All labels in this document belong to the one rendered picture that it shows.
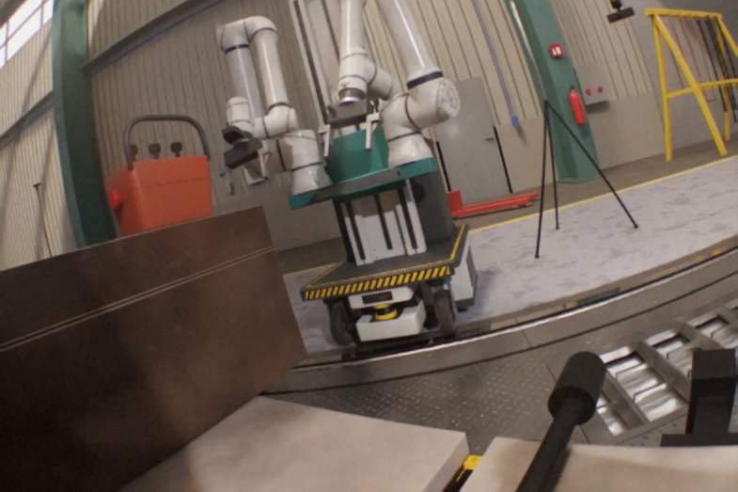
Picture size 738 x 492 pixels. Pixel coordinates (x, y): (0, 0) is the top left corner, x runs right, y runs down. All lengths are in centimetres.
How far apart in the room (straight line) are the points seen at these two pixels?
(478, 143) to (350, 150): 521
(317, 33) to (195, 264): 152
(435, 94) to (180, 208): 101
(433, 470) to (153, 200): 61
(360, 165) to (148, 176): 119
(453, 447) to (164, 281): 53
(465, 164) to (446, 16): 279
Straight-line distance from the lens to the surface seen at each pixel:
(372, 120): 106
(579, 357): 58
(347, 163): 177
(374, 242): 186
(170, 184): 75
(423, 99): 147
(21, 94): 1447
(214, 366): 76
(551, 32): 648
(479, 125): 688
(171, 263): 71
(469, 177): 680
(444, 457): 51
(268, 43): 171
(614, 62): 807
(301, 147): 170
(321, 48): 200
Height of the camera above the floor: 65
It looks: 3 degrees down
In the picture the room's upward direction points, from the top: 15 degrees counter-clockwise
